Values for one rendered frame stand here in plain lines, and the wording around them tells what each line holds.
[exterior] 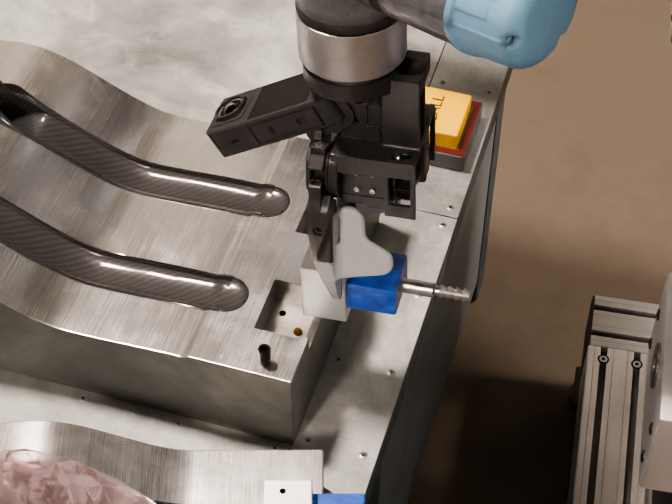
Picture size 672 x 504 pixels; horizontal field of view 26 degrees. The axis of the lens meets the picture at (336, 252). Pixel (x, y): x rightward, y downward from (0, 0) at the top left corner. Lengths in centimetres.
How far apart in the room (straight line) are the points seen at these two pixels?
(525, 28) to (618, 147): 175
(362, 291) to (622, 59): 169
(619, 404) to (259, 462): 90
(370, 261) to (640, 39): 178
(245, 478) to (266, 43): 57
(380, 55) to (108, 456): 38
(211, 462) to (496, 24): 45
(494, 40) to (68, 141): 55
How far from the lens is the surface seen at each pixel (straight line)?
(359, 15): 95
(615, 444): 193
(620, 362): 201
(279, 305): 123
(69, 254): 125
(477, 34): 87
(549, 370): 227
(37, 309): 121
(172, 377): 120
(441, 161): 141
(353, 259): 109
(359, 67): 97
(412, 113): 101
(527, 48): 87
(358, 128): 104
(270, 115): 104
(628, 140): 262
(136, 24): 158
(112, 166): 131
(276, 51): 154
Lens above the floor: 182
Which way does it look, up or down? 50 degrees down
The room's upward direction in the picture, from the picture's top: straight up
